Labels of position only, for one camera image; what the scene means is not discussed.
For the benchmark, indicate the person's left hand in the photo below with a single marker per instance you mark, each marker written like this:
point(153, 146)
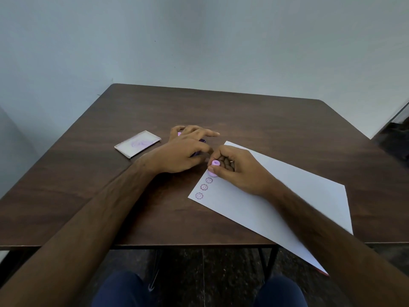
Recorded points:
point(174, 156)

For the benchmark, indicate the person's right hand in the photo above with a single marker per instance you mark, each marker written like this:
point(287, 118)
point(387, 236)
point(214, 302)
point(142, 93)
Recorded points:
point(246, 171)

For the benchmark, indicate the person's right thumb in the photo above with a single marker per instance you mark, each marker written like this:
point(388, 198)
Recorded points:
point(220, 171)

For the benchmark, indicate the person's left thumb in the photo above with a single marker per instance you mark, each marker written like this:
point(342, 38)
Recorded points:
point(201, 152)

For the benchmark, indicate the pink round stamp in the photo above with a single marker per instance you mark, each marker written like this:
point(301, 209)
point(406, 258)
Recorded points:
point(214, 164)

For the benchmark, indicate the purple ink pad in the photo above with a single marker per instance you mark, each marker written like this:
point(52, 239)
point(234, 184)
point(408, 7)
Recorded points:
point(202, 141)

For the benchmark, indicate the person's right forearm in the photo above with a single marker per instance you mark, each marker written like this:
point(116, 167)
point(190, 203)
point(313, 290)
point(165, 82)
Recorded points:
point(335, 249)

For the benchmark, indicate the person's left forearm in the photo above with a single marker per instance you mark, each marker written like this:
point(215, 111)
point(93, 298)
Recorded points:
point(80, 233)

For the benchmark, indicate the white ink pad lid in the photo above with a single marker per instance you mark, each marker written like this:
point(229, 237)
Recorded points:
point(138, 143)

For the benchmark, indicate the white paper sheet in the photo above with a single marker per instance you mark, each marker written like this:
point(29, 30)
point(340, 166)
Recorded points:
point(287, 201)

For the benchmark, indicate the black metal table leg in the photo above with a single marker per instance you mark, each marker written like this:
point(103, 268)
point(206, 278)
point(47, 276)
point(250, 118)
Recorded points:
point(270, 260)
point(156, 265)

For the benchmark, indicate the person's right leg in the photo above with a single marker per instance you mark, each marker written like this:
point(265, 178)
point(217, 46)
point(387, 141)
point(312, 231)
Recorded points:
point(281, 292)

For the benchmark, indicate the person's leg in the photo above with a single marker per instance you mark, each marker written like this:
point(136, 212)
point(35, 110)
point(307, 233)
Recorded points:
point(119, 290)
point(281, 292)

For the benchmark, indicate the person's left leg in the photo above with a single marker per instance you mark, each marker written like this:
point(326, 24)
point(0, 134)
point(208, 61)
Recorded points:
point(119, 290)

